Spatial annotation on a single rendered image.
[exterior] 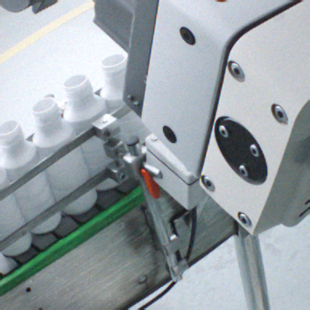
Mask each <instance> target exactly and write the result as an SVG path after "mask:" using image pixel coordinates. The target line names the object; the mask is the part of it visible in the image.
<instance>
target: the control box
mask: <svg viewBox="0 0 310 310"><path fill-rule="evenodd" d="M145 146H146V163H147V164H149V165H151V166H152V167H154V168H156V169H158V170H160V171H161V173H162V177H163V178H157V177H155V176H153V180H154V181H155V182H156V183H157V184H158V185H160V186H161V187H162V188H163V189H164V190H165V191H167V192H168V193H169V194H170V195H171V196H172V197H174V198H175V199H176V200H177V201H178V202H179V203H180V204H181V205H183V206H184V207H185V209H187V210H188V211H187V212H185V213H184V214H183V215H182V216H180V217H179V218H177V219H176V220H174V226H175V228H176V230H177V233H178V236H180V237H181V239H182V241H181V244H182V247H183V246H184V245H186V244H187V243H188V242H189V245H188V249H187V253H186V257H185V258H186V259H187V260H188V263H189V261H190V258H191V254H192V251H193V248H194V244H195V238H196V237H197V236H198V235H199V234H201V233H202V232H203V231H204V230H207V221H206V218H205V215H204V213H203V206H204V204H205V202H206V200H207V197H208V196H210V195H209V194H208V193H207V192H206V191H205V189H204V188H203V187H202V186H200V178H196V177H195V176H194V175H193V174H192V173H191V172H190V171H189V170H188V169H187V168H186V167H185V166H184V165H183V164H182V163H181V162H180V161H179V160H178V159H177V158H176V157H175V156H174V155H173V154H172V153H171V152H170V150H169V149H168V148H167V147H166V146H165V145H164V144H163V143H162V142H161V141H160V140H158V139H157V138H156V137H155V136H154V135H153V134H152V135H151V136H149V137H147V138H146V139H145ZM188 263H187V264H188ZM176 283H177V282H175V281H172V282H171V284H170V285H168V287H167V288H166V289H165V290H164V291H162V292H161V293H160V294H159V295H157V296H156V297H155V298H152V300H150V301H149V302H148V303H146V304H145V305H143V306H141V307H140V308H138V309H137V310H145V309H146V308H147V307H148V306H151V305H152V304H154V303H155V302H156V301H157V300H159V299H160V298H162V297H163V296H164V295H166V293H167V292H168V291H170V290H171V289H172V288H173V287H174V286H175V284H176Z"/></svg>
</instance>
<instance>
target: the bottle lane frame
mask: <svg viewBox="0 0 310 310"><path fill-rule="evenodd" d="M159 187H160V190H161V196H160V197H159V198H158V201H159V204H160V207H161V210H162V213H163V216H164V218H165V225H166V227H167V229H168V232H169V234H170V233H173V234H174V235H175V236H177V235H178V233H177V230H176V228H175V226H174V220H176V219H177V218H179V217H180V216H182V215H183V214H184V213H185V212H187V211H188V210H187V209H185V207H184V206H183V205H181V204H180V203H179V202H178V201H177V200H176V199H175V198H174V197H172V196H171V195H170V194H169V193H168V192H167V191H165V190H164V189H163V188H162V187H161V186H160V185H159ZM117 192H118V193H119V194H120V196H121V199H120V200H118V201H117V202H115V203H113V204H111V205H110V207H108V208H106V209H102V208H100V207H97V206H95V207H96V208H97V209H98V210H99V214H98V215H96V216H94V217H93V218H91V219H90V220H88V221H87V222H85V223H81V222H78V221H77V220H74V221H75V222H76V224H77V226H78V228H76V229H74V231H72V232H70V233H69V234H68V235H66V236H65V237H59V236H58V235H55V234H54V236H55V237H56V238H57V242H55V243H54V244H53V245H51V246H50V247H48V248H47V249H45V250H42V251H41V250H40V249H37V248H36V247H35V250H36V251H37V253H38V254H37V255H36V256H35V257H33V258H32V259H30V260H29V261H28V262H26V263H22V262H19V261H18V260H16V259H15V261H16V262H17V264H18V266H19V267H18V268H17V269H15V270H13V271H12V272H10V273H9V274H8V275H6V276H4V275H2V274H0V310H128V309H129V308H132V306H134V305H136V304H138V303H139V302H140V301H142V300H144V299H145V298H147V297H148V296H150V295H152V294H153V293H154V292H155V291H158V290H159V288H162V287H163V286H165V285H166V284H168V282H170V281H172V278H171V276H170V274H169V272H168V271H167V269H166V268H165V264H166V261H165V258H164V255H163V254H162V252H161V250H160V249H157V248H156V246H155V244H154V241H153V238H152V235H151V233H153V232H154V231H155V230H154V228H153V226H152V225H151V226H150V227H149V226H148V223H147V220H146V219H145V212H144V209H145V208H147V206H146V203H145V199H144V196H143V194H142V190H141V187H140V186H138V187H137V188H136V189H135V190H133V191H130V192H128V193H127V194H124V193H121V192H119V191H117ZM203 213H204V215H205V218H206V221H207V230H204V231H203V232H202V233H201V234H199V235H198V236H197V237H196V238H195V244H194V248H193V251H192V254H191V258H190V261H189V263H188V266H189V267H188V269H189V268H190V267H192V266H193V265H194V264H196V263H197V262H199V261H200V260H201V259H203V258H204V257H206V256H207V255H208V254H210V253H211V252H212V251H213V250H214V249H216V248H217V247H219V246H220V245H222V244H223V243H225V242H226V241H227V240H228V239H229V238H230V237H232V236H233V235H234V234H235V233H238V230H237V222H236V219H234V218H233V217H232V216H231V215H230V214H229V213H228V212H227V211H225V210H224V209H223V208H222V207H221V206H220V205H219V204H218V203H217V202H216V201H215V200H214V199H213V198H212V197H211V196H208V197H207V200H206V202H205V204H204V206H203ZM188 269H187V270H188Z"/></svg>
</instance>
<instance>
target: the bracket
mask: <svg viewBox="0 0 310 310"><path fill-rule="evenodd" d="M67 104H68V103H67V100H66V99H64V100H62V101H61V102H58V101H57V105H58V106H59V108H60V111H61V113H62V112H63V111H65V108H66V107H67ZM91 125H92V127H94V130H95V133H96V135H95V136H96V137H98V138H99V139H101V140H103V141H104V142H106V141H107V142H106V143H105V144H103V148H104V151H105V153H106V155H107V157H109V158H111V159H112V160H114V161H113V162H111V163H110V164H108V165H106V168H108V171H109V174H110V177H109V178H110V179H112V180H114V181H115V182H117V183H119V184H120V183H122V182H123V181H125V180H126V179H128V178H130V177H132V178H134V179H136V180H137V179H138V180H139V183H140V187H141V190H142V194H143V196H144V199H145V203H146V206H147V208H145V209H144V212H145V219H146V220H147V223H148V226H149V227H150V226H151V225H152V226H153V228H154V230H155V231H154V232H152V233H151V235H152V238H153V241H154V244H155V246H156V248H157V249H160V250H161V252H162V254H163V255H164V258H165V261H166V264H165V268H166V269H167V271H168V272H169V274H170V276H171V278H172V280H173V281H175V282H178V281H180V280H182V279H183V276H182V272H184V271H185V270H187V269H188V267H189V266H188V264H187V263H188V260H187V259H186V258H184V257H183V254H182V250H181V247H182V244H181V241H182V239H181V237H180V236H178V235H177V236H175V235H174V234H173V233H170V234H169V232H168V229H167V227H166V225H165V218H164V216H163V213H162V210H161V207H160V204H159V201H158V198H159V197H160V196H161V190H160V187H159V185H158V184H157V183H156V182H155V181H154V180H153V176H155V177H157V178H163V177H162V173H161V171H160V170H158V169H156V168H154V167H152V166H151V165H149V164H147V163H146V146H144V145H140V138H139V137H138V136H131V137H129V138H127V139H126V141H125V143H126V145H127V147H128V151H127V150H126V149H125V147H124V143H123V142H122V141H120V140H117V139H116V138H113V136H115V135H117V134H118V133H119V132H120V129H119V122H118V120H117V119H116V118H114V117H112V116H110V115H108V114H105V115H104V116H102V117H101V118H99V119H97V120H96V121H94V122H93V123H92V124H91ZM174 251H175V252H174ZM175 254H176V255H177V256H176V255H175Z"/></svg>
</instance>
